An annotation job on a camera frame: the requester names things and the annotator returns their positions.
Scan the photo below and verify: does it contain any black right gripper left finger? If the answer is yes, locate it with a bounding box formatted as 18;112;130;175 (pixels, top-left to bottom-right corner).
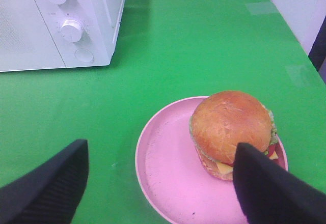
1;139;89;223

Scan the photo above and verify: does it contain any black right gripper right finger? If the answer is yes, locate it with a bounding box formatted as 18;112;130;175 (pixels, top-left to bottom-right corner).
233;143;325;223

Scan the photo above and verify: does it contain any burger with lettuce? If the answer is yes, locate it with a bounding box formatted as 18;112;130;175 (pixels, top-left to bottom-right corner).
189;90;279;181

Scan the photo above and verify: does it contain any pink round plate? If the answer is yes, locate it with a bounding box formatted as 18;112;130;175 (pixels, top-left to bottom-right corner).
135;96;289;224

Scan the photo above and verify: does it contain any round microwave door button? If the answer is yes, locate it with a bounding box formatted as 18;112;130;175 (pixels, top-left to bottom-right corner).
74;48;94;63

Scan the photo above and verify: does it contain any white microwave door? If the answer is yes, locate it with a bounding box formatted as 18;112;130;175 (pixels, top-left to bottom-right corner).
1;0;65;72

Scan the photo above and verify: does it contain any clear tape patch far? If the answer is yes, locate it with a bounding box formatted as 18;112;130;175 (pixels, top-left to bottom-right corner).
286;65;319;87

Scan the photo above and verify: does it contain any clear tape patch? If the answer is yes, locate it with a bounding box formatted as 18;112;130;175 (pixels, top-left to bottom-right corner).
286;65;319;87
246;2;279;15

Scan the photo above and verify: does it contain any white microwave oven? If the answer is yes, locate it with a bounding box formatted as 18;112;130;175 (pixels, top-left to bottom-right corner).
0;0;126;72

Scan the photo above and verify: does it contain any clear tape patch right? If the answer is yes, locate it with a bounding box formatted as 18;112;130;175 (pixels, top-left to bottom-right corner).
246;2;279;15

